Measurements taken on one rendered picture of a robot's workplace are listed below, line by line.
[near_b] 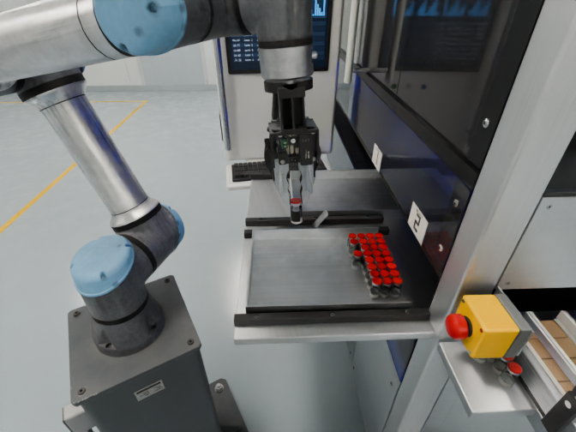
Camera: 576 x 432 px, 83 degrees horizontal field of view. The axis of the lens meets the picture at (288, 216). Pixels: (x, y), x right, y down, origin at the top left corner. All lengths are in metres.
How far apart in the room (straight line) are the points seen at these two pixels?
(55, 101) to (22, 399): 1.46
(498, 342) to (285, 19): 0.55
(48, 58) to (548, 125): 0.61
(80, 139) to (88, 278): 0.27
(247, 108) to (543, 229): 1.13
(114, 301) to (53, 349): 1.34
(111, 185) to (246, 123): 0.81
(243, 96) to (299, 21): 0.97
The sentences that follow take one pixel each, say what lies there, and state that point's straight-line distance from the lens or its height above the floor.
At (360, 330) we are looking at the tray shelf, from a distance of 0.71.
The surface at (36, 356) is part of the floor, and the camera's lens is 2.08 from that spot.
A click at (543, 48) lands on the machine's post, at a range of 0.51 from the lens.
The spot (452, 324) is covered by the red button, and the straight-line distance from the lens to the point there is 0.60.
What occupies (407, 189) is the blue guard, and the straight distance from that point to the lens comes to 0.82.
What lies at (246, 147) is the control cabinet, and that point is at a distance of 1.49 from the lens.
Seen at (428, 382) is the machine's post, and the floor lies 0.72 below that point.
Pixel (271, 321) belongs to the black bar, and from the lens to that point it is 0.69.
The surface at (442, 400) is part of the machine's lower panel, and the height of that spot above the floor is 0.63.
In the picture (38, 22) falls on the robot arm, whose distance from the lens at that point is 0.51.
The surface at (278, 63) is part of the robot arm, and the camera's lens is 0.47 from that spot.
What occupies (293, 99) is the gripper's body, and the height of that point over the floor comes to 1.31.
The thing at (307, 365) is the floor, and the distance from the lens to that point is 1.68.
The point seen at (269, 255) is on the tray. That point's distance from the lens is 0.84.
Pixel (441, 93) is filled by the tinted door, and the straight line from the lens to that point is 0.73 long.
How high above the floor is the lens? 1.44
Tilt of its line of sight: 35 degrees down
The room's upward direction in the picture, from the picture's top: straight up
